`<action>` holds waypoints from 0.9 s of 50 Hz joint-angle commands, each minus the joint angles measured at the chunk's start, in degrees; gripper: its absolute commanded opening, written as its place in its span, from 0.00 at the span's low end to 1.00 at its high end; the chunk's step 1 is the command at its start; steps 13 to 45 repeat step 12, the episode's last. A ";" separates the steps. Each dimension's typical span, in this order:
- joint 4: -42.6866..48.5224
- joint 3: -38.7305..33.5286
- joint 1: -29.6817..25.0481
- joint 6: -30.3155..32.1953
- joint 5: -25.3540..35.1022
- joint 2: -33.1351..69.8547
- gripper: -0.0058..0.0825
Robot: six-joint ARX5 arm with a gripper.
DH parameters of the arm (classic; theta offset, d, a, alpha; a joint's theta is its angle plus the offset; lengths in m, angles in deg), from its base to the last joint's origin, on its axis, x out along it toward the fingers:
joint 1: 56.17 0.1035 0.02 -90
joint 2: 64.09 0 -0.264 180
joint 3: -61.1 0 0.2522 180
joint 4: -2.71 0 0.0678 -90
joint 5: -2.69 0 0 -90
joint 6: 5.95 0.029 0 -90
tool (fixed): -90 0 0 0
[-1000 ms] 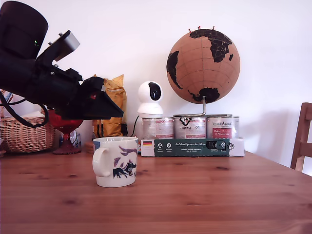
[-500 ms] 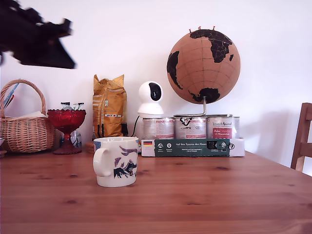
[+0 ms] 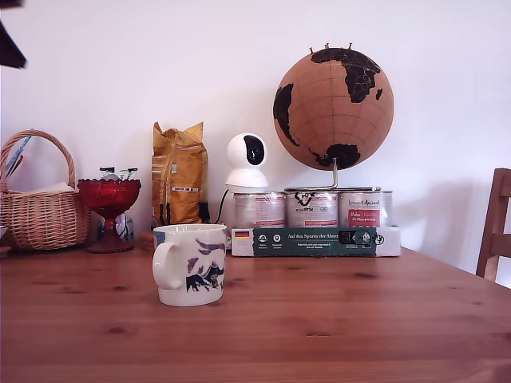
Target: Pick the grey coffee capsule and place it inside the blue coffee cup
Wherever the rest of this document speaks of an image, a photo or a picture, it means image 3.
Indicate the yellow coffee bean bag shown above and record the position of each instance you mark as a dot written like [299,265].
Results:
[179,175]

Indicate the white printed coffee mug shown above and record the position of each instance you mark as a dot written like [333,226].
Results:
[191,275]

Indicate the tin can with red label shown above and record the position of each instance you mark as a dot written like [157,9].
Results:
[259,209]

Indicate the black power plug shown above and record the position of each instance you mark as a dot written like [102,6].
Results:
[204,211]

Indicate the tin can with black logo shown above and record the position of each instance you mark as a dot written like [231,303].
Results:
[311,211]

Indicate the green and white cardboard tray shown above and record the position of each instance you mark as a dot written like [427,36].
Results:
[315,241]

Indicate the metal globe stand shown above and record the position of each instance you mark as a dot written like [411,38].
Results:
[334,175]

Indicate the tin can with script label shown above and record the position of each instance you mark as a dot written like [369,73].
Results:
[363,209]

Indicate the cork globe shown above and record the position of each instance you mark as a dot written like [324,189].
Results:
[331,111]

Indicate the cork coaster stack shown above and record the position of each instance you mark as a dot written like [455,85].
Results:
[146,242]

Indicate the white paper sachet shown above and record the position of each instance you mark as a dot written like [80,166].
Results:
[127,174]
[107,173]

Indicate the blue and white ceramic figure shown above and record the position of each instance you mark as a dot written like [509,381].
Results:
[124,229]

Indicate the red glass footed bowl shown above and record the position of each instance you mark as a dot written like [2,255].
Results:
[108,195]

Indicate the white paper in basket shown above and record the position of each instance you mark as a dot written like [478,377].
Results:
[60,186]

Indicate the blue striped pens bundle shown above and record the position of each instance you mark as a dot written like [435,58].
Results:
[16,157]

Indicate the wooden chair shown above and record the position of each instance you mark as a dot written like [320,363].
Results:
[499,239]

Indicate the white dome security camera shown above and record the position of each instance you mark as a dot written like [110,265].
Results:
[245,175]

